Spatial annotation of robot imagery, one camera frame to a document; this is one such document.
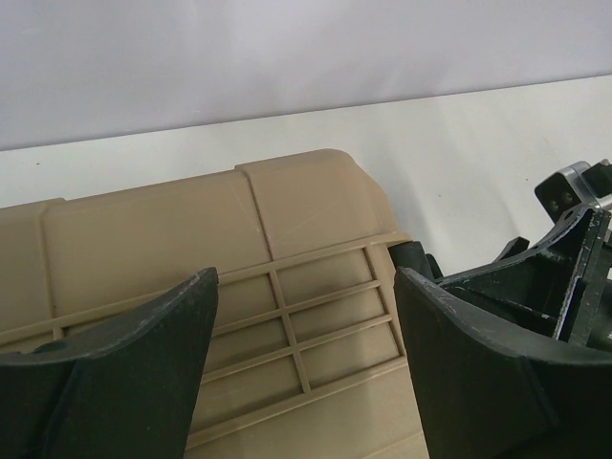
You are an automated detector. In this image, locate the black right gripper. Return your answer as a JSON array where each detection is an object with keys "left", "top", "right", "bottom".
[{"left": 437, "top": 208, "right": 611, "bottom": 347}]

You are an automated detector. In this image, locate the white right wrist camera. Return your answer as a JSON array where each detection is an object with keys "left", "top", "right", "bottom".
[{"left": 535, "top": 160, "right": 611, "bottom": 223}]

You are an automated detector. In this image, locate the tan plastic toolbox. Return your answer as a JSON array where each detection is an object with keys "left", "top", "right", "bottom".
[{"left": 1, "top": 149, "right": 427, "bottom": 458}]

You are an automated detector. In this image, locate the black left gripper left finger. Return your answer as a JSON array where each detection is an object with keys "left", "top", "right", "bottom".
[{"left": 1, "top": 268, "right": 219, "bottom": 458}]

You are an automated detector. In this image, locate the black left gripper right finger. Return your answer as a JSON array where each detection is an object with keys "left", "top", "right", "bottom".
[{"left": 394, "top": 269, "right": 611, "bottom": 458}]

